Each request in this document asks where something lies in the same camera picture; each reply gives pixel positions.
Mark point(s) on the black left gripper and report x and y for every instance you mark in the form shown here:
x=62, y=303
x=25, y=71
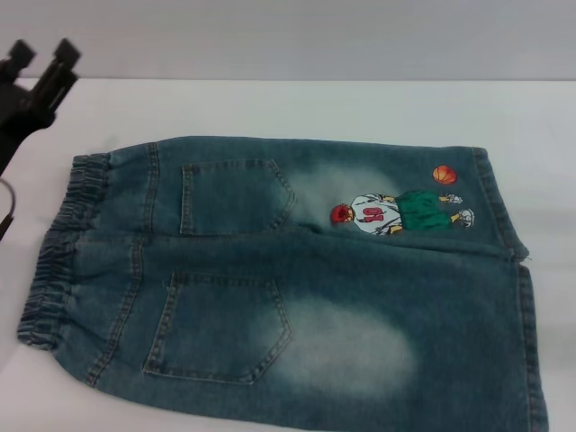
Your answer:
x=18, y=108

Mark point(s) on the blue denim shorts with cartoon print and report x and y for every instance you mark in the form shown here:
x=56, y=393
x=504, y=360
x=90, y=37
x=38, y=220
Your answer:
x=315, y=292

